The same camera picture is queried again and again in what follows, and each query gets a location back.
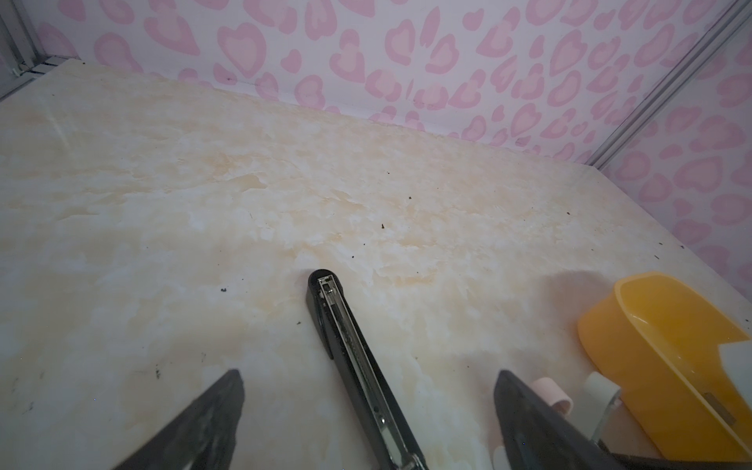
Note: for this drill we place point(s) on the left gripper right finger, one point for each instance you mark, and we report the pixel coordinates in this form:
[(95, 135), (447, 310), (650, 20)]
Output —
[(535, 436)]

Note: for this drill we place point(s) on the yellow plastic tray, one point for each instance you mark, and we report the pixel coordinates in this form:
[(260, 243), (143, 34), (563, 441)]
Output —
[(659, 341)]

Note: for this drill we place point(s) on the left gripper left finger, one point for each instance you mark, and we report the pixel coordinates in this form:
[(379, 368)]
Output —
[(203, 436)]

